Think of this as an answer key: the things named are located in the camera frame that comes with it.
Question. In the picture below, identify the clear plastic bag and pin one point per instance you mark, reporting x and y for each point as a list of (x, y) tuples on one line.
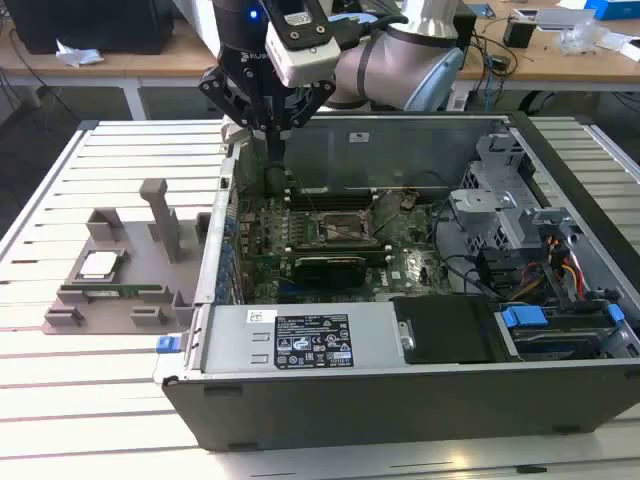
[(582, 37)]

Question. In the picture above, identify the small black device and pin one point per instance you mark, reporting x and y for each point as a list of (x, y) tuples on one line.
[(500, 62)]

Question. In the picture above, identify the black hard disk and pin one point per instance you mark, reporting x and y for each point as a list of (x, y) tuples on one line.
[(550, 345)]

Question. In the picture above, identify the open black PC case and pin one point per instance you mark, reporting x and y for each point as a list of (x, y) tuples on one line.
[(350, 415)]

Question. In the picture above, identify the black RAM slot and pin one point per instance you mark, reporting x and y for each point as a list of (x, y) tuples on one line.
[(377, 255), (330, 193), (330, 204), (340, 244)]

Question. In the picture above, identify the silver CPU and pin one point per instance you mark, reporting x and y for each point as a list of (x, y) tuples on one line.
[(100, 265)]

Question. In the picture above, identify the CPU socket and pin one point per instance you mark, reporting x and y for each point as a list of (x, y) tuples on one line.
[(345, 222)]

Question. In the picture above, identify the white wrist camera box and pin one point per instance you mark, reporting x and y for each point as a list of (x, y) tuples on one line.
[(305, 55)]

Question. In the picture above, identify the blue case latch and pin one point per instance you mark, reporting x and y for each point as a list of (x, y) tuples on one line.
[(167, 345)]

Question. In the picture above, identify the crumpled white paper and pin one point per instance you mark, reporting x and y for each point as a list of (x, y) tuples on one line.
[(75, 55)]

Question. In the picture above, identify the green RAM stick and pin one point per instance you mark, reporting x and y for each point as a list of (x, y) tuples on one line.
[(135, 289)]

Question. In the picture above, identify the blue cardboard box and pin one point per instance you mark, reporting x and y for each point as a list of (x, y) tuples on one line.
[(615, 9)]

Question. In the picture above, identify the black computer tower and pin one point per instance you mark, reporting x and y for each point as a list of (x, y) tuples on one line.
[(90, 25)]

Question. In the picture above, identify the small black speaker box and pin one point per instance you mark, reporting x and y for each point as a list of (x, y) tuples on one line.
[(517, 34)]

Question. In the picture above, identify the silver power supply with label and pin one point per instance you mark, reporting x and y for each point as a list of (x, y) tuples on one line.
[(230, 340)]

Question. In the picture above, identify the round coin battery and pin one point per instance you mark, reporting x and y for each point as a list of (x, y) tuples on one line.
[(407, 201)]

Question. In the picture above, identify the white card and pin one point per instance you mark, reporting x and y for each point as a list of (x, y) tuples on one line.
[(625, 47)]

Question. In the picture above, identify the grey metal drive cage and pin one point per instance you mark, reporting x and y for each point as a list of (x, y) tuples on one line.
[(487, 200)]

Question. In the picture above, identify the small blue card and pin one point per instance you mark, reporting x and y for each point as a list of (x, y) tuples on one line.
[(482, 10)]

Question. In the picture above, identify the white power adapter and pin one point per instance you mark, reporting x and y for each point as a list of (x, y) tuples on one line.
[(457, 101)]

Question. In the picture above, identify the large black cube box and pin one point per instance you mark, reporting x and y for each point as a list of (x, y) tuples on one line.
[(467, 30)]

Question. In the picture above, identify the black graphics card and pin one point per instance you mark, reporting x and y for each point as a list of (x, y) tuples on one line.
[(330, 272)]

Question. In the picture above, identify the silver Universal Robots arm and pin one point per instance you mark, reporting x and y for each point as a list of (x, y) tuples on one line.
[(380, 65)]

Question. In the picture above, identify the white flat tray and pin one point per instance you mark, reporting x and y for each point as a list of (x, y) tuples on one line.
[(565, 17)]

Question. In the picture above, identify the green motherboard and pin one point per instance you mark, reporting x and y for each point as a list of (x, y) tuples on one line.
[(415, 260)]

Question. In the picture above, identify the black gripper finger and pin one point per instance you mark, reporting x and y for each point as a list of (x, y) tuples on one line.
[(282, 147), (270, 147)]

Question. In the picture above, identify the grey plastic parts rack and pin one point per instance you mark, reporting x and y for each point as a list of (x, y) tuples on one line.
[(145, 265)]

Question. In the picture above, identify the white plastic machine housing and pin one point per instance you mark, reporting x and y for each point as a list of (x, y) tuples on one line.
[(192, 7)]

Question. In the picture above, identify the blue disk carrier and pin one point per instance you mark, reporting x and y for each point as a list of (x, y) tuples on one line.
[(522, 317)]

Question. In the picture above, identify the black plastic shroud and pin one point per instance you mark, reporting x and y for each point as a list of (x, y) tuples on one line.
[(445, 330)]

